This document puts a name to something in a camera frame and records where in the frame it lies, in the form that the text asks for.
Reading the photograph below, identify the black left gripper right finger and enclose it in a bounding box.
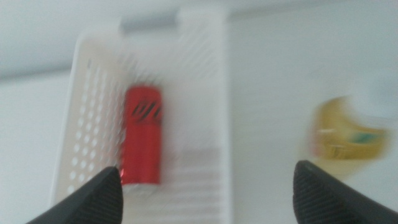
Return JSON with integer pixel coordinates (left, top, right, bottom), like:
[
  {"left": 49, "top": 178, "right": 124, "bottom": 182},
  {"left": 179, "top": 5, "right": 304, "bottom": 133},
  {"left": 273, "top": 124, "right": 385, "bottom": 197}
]
[{"left": 292, "top": 160, "right": 398, "bottom": 224}]

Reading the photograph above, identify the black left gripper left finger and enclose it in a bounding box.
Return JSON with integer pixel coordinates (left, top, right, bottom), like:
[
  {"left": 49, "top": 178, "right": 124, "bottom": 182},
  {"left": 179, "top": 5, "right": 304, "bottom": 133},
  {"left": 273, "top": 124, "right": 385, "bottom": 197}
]
[{"left": 25, "top": 166, "right": 124, "bottom": 224}]

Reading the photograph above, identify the yellow tea bottle green label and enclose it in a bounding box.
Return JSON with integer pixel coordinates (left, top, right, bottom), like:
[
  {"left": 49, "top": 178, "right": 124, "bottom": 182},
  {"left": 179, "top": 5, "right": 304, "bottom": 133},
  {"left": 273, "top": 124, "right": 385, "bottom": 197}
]
[{"left": 306, "top": 95, "right": 391, "bottom": 180}]

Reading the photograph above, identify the red drink can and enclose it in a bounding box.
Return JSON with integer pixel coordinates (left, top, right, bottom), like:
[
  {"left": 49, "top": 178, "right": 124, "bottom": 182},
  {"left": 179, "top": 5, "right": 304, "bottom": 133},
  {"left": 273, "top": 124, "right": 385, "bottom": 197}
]
[{"left": 119, "top": 84, "right": 164, "bottom": 194}]

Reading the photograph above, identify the white perforated plastic basket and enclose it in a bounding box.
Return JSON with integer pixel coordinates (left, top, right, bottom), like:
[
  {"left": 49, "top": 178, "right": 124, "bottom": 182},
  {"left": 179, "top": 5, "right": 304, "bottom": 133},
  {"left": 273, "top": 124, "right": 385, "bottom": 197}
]
[{"left": 49, "top": 7, "right": 234, "bottom": 224}]

